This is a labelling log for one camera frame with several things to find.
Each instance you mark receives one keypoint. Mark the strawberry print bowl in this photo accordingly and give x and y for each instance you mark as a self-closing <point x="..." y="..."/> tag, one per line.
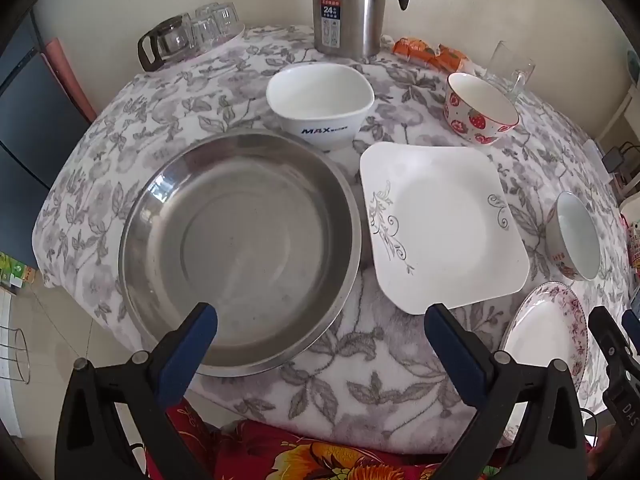
<point x="480" y="105"/>

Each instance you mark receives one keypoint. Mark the black power adapter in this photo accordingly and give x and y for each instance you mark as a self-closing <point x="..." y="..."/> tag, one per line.
<point x="616" y="160"/>

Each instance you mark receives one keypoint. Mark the pink floral round plate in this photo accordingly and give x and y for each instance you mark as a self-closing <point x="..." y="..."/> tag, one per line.
<point x="545" y="340"/>

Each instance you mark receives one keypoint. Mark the green cardboard boxes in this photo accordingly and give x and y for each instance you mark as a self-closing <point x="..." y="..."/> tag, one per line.
<point x="15" y="270"/>

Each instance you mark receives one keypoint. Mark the dark grey refrigerator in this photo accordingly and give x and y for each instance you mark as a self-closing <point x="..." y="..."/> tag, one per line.
<point x="35" y="135"/>

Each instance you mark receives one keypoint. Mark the pink board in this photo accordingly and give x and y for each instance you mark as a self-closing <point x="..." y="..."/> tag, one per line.
<point x="65" y="75"/>

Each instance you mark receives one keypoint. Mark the small white round bowl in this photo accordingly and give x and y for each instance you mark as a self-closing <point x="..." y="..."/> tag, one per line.
<point x="575" y="235"/>

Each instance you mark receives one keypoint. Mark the stainless steel thermos jug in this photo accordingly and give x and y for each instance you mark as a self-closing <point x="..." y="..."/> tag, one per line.
<point x="355" y="10"/>

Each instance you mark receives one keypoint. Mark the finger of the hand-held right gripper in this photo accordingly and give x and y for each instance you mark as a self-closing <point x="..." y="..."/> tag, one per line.
<point x="632" y="321"/>
<point x="611" y="342"/>

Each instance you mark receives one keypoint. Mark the stainless steel basin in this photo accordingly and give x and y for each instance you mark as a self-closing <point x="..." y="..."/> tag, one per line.
<point x="240" y="250"/>

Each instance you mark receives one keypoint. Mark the grey floral tablecloth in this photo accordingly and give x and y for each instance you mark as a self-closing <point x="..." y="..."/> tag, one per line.
<point x="400" y="375"/>

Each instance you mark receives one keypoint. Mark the tall clear glass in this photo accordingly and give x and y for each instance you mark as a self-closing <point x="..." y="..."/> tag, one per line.
<point x="499" y="62"/>

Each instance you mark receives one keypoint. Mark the colourful printed packet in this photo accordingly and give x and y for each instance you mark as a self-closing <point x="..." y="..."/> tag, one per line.
<point x="634" y="250"/>

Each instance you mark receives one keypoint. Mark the white square bowl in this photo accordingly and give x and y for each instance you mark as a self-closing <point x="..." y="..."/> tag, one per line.
<point x="320" y="95"/>

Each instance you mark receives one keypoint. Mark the white square plate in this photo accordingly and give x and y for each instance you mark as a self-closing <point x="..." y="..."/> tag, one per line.
<point x="445" y="230"/>

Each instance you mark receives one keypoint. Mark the white round tray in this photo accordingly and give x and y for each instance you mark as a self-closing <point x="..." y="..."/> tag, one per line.
<point x="232" y="39"/>

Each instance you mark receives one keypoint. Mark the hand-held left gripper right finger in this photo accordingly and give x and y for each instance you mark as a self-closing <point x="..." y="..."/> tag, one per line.
<point x="455" y="355"/>

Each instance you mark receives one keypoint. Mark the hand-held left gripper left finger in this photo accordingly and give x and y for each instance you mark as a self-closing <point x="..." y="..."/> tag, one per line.
<point x="187" y="355"/>

